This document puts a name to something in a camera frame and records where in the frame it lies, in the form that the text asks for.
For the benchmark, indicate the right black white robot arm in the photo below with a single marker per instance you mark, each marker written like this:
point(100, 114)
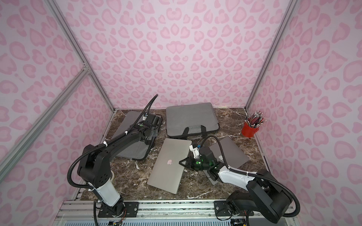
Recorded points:
point(261, 192)

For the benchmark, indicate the black laptop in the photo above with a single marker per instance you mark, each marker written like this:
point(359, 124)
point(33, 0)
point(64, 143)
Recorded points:
point(232, 152)

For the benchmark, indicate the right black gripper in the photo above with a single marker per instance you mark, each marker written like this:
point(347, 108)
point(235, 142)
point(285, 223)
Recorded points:
point(191, 163)

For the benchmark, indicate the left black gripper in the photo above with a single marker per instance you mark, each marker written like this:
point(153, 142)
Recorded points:
point(155, 126)

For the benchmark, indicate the silver laptop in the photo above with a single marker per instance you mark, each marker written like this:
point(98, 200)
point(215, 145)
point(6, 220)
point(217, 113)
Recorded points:
point(167, 172)

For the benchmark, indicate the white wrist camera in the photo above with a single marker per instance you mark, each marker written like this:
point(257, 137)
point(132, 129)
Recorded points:
point(146, 116)
point(194, 149)

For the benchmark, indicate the bundle of pens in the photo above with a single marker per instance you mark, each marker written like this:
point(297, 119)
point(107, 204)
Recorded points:
point(255, 120)

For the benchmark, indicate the grey laptop bag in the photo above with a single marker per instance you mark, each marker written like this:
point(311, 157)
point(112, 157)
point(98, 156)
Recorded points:
point(130, 145)
point(191, 120)

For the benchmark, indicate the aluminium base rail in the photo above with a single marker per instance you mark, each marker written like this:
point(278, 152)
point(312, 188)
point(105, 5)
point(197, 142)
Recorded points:
point(189, 212)

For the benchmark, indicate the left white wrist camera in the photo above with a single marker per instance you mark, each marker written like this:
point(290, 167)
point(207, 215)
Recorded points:
point(146, 116)

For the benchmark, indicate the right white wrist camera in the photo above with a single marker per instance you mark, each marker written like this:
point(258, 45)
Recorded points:
point(194, 149)

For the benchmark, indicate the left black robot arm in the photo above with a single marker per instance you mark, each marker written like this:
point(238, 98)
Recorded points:
point(94, 167)

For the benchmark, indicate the red pen cup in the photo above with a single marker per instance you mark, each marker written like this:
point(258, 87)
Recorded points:
point(248, 131)

